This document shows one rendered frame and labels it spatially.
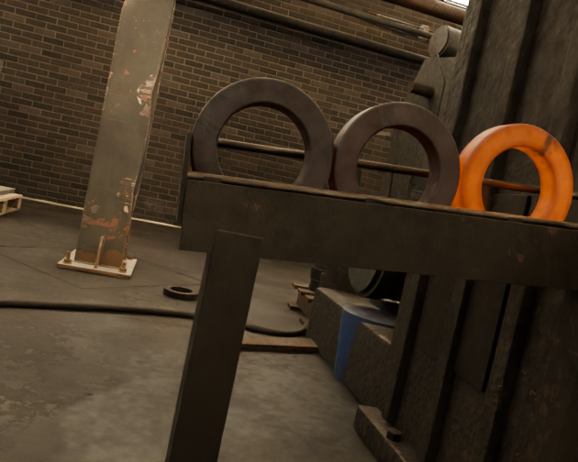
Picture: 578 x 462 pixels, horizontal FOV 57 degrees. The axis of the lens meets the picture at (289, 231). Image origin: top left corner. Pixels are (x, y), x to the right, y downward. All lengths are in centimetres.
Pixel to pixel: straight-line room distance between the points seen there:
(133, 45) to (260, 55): 386
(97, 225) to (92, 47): 400
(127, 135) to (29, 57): 395
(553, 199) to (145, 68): 267
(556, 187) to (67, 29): 652
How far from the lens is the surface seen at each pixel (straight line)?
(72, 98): 690
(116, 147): 321
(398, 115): 74
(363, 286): 210
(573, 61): 119
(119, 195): 320
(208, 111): 68
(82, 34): 701
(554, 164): 86
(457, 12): 714
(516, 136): 82
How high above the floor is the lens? 62
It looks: 3 degrees down
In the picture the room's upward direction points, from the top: 12 degrees clockwise
